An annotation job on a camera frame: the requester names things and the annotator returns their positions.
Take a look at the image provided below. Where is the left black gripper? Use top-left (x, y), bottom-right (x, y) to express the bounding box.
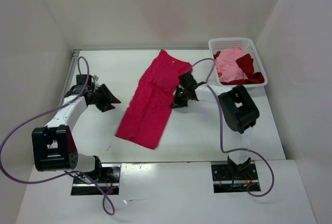
top-left (90, 83), bottom-right (121, 113)

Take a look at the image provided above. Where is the magenta t shirt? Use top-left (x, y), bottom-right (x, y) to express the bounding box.
top-left (115, 49), bottom-right (192, 150)

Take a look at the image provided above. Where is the light pink t shirt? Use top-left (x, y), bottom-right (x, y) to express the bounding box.
top-left (214, 46), bottom-right (248, 83)

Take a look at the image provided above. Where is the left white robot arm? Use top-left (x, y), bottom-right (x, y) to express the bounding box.
top-left (32, 84), bottom-right (121, 183)

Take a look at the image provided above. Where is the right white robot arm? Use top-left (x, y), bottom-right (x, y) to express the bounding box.
top-left (171, 82), bottom-right (260, 179)

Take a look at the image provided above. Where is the white plastic basket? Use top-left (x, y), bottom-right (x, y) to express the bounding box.
top-left (208, 37), bottom-right (268, 87)

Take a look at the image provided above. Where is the dark red t shirt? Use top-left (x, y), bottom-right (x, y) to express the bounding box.
top-left (221, 53), bottom-right (265, 86)

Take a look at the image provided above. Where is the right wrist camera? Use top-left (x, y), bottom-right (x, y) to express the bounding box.
top-left (178, 72), bottom-right (197, 89)

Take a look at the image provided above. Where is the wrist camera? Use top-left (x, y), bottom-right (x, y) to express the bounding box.
top-left (76, 74), bottom-right (100, 91)
top-left (178, 72), bottom-right (197, 89)

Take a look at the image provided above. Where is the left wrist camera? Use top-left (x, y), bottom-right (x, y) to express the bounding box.
top-left (76, 74), bottom-right (100, 91)

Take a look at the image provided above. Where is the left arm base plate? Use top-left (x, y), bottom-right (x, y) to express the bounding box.
top-left (71, 164), bottom-right (121, 196)

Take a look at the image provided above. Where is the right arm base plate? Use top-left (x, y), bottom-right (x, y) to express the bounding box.
top-left (211, 162), bottom-right (261, 193)

